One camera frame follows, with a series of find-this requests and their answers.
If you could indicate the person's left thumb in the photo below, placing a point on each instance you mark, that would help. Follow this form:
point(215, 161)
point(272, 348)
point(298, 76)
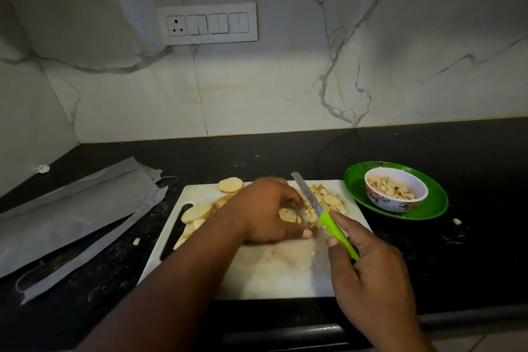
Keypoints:
point(295, 234)

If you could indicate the row of potato slices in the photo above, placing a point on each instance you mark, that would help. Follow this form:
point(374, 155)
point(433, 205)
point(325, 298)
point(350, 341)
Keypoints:
point(197, 212)

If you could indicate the person's left forearm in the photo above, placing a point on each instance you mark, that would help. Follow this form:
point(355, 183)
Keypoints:
point(177, 281)

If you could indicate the chopped potato in bowl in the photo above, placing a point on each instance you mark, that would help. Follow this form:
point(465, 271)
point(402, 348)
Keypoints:
point(392, 189)

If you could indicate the small white plug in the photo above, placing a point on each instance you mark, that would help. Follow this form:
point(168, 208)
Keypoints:
point(43, 168)

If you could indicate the person's right thumb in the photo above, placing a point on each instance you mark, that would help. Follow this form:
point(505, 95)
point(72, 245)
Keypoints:
point(335, 261)

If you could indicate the person's right hand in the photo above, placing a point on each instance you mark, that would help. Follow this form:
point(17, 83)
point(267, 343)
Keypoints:
point(375, 281)

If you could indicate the white floral bowl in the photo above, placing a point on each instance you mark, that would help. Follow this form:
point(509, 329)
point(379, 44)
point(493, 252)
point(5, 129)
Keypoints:
point(390, 204)

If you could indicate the person's left hand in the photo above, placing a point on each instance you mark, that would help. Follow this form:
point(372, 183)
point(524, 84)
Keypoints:
point(260, 211)

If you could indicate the cut potato slice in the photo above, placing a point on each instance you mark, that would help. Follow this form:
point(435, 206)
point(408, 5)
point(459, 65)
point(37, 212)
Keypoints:
point(287, 216)

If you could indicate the green plate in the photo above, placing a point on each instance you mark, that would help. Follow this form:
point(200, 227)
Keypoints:
point(358, 191)

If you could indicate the grey plastic bag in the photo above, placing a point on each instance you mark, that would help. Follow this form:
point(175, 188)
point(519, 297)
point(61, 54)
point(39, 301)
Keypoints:
point(103, 246)
point(70, 211)

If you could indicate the pile of chopped potato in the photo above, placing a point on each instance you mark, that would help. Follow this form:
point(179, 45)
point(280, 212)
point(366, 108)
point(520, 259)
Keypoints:
point(328, 200)

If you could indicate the person's right forearm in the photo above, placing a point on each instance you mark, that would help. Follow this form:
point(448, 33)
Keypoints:
point(404, 341)

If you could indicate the white cutting board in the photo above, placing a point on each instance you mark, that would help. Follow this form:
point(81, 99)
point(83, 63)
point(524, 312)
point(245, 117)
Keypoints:
point(280, 273)

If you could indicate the white switch panel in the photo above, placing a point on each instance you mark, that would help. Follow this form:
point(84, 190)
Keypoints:
point(208, 24)

